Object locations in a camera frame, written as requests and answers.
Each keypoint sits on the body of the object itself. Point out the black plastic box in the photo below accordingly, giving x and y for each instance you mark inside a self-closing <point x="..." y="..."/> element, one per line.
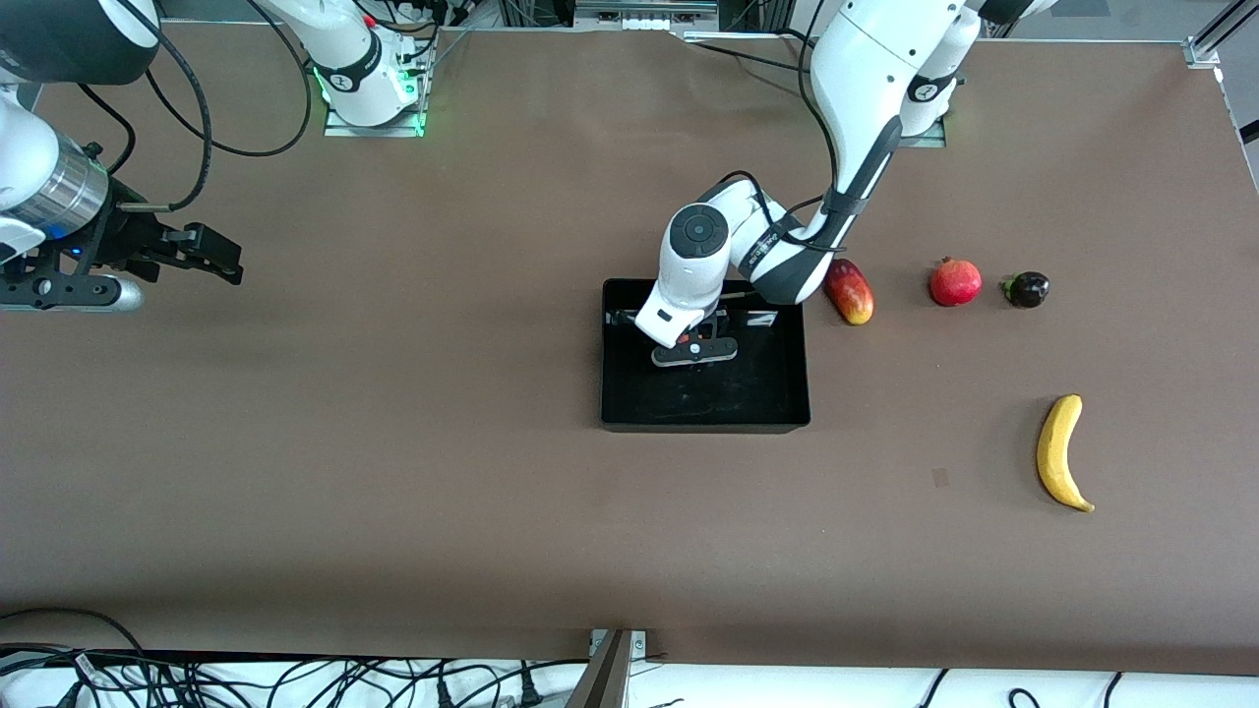
<point x="728" y="398"/>

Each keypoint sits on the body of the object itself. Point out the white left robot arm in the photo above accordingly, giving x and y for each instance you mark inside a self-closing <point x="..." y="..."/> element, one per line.
<point x="866" y="59"/>

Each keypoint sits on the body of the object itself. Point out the yellow banana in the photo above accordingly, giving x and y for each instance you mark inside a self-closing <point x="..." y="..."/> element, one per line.
<point x="1054" y="454"/>

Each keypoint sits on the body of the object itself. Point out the aluminium corner frame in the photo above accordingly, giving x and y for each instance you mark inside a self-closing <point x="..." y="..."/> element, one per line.
<point x="1215" y="39"/>

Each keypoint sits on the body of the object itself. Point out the white cloth sheet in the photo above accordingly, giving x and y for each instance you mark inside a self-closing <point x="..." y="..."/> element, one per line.
<point x="787" y="688"/>

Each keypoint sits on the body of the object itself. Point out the aluminium profile post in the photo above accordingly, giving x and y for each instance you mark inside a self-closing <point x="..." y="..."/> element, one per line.
<point x="602" y="678"/>

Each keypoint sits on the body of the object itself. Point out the dark purple eggplant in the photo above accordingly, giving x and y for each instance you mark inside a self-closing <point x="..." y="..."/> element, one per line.
<point x="1028" y="290"/>

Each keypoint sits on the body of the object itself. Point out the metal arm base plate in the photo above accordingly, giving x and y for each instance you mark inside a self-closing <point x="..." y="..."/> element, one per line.
<point x="418" y="120"/>
<point x="936" y="138"/>

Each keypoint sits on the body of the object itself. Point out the red pomegranate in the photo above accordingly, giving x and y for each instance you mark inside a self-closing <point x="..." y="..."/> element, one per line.
<point x="956" y="283"/>

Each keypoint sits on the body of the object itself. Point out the red yellow mango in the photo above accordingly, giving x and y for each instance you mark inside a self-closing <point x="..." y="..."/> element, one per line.
<point x="854" y="295"/>

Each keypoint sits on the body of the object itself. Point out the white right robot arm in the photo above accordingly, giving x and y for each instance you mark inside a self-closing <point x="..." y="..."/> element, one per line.
<point x="356" y="90"/>

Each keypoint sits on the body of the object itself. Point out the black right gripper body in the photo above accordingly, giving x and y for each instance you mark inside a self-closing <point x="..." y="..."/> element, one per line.
<point x="125" y="233"/>

